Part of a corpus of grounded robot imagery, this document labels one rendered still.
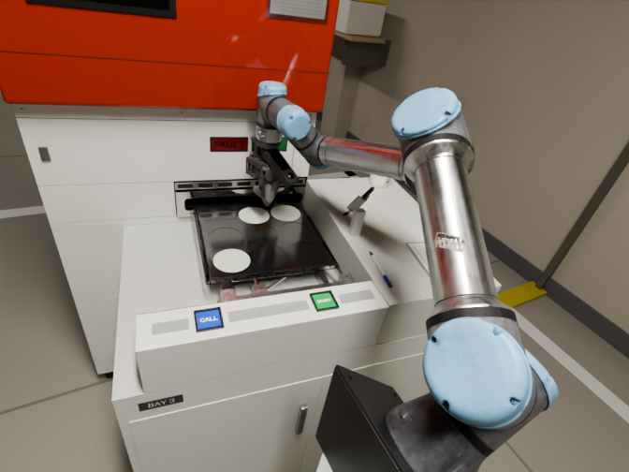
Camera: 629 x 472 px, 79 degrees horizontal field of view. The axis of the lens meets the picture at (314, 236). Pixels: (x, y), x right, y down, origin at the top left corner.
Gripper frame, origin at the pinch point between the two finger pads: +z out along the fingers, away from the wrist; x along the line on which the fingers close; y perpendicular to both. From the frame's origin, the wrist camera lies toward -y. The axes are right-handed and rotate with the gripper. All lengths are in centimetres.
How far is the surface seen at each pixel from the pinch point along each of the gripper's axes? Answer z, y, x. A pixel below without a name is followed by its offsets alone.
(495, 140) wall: 22, -25, -217
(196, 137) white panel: -15.0, 24.1, 7.5
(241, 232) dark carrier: 7.3, 1.6, 9.9
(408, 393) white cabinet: 46, -60, -5
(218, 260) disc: 7.3, -3.4, 23.8
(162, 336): 1, -18, 52
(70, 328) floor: 97, 87, 37
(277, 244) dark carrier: 7.3, -9.8, 6.6
